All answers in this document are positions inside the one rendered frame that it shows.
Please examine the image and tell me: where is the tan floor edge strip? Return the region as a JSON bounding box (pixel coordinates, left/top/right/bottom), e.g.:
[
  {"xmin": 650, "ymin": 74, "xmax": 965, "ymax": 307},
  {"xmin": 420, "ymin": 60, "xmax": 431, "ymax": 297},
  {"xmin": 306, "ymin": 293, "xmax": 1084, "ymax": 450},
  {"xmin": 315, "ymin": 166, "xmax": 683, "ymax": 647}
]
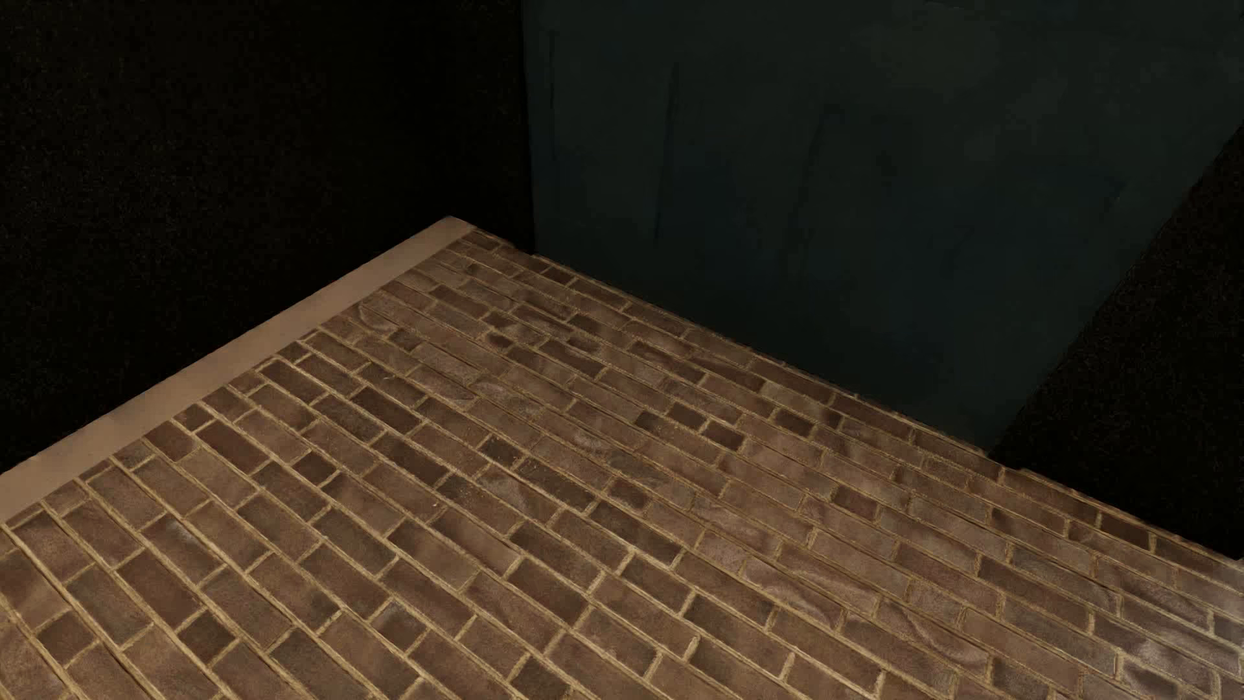
[{"xmin": 0, "ymin": 216, "xmax": 476, "ymax": 523}]

